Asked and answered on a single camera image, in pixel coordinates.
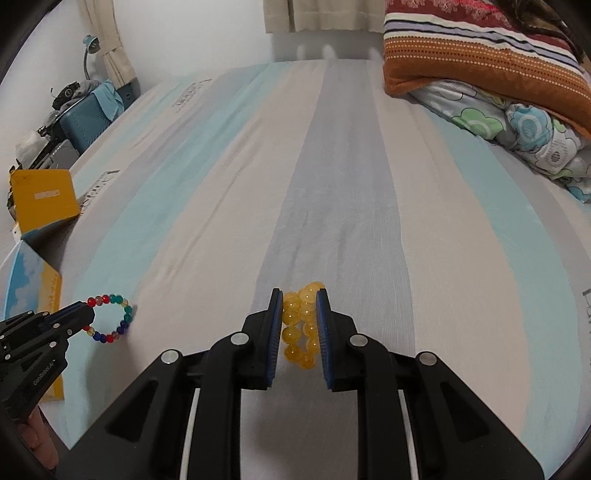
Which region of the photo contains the brown fuzzy blanket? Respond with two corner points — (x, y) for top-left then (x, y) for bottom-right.
(495, 0), (585, 63)

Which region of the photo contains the grey suitcase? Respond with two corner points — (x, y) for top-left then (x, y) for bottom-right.
(16, 140), (79, 170)

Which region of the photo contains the striped bed sheet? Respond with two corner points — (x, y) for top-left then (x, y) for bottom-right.
(44, 60), (590, 475)

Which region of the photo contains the teal suitcase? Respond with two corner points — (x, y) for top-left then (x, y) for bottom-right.
(57, 80), (125, 154)

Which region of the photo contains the yellow bead bracelet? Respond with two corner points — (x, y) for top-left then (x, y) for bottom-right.
(280, 280), (327, 371)

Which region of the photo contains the floral quilt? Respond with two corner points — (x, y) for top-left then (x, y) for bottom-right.
(411, 80), (590, 203)

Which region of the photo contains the striped orange red pillow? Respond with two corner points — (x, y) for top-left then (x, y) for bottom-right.
(384, 1), (590, 138)

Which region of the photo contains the beige curtain centre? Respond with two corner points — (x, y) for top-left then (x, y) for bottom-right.
(263, 0), (387, 33)

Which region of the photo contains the blue desk lamp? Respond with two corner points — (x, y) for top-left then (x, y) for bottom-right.
(83, 35), (100, 80)

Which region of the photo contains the person's left hand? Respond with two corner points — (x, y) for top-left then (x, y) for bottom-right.
(17, 406), (59, 470)

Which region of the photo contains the blue yellow cardboard box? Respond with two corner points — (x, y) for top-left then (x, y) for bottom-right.
(1, 170), (80, 404)

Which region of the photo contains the beige curtain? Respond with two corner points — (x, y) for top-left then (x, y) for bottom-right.
(78, 0), (136, 88)
(263, 0), (387, 33)

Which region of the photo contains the multicolour bead bracelet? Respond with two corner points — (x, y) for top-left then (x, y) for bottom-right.
(80, 293), (136, 345)

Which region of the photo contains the beige curtain left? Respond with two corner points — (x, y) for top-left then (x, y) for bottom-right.
(78, 0), (136, 88)

